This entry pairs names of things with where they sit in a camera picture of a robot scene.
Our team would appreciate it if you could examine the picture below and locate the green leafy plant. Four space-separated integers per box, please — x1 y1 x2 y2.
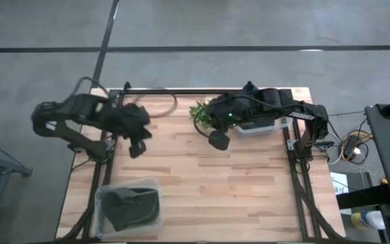
189 100 216 129

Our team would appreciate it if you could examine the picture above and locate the clear plastic bin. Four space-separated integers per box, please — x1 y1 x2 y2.
93 178 165 240
234 117 293 134

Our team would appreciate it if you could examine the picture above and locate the white paper sheet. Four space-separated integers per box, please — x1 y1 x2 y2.
329 171 351 196

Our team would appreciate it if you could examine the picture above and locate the grey metal stand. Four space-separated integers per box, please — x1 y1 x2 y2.
0 134 33 244

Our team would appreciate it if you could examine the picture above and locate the black cart crossbar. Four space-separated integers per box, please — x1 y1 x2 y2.
336 184 390 210

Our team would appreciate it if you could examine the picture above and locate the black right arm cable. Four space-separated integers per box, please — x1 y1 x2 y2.
192 108 216 137

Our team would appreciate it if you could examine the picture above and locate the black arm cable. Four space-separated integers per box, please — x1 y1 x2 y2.
192 108 216 137
132 91 179 119

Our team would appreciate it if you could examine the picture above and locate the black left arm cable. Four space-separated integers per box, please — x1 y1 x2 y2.
132 91 179 119

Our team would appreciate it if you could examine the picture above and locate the black aluminium rig frame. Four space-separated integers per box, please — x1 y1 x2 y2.
64 87 345 244

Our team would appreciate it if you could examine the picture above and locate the yellow cable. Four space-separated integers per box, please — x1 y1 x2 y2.
340 130 374 162

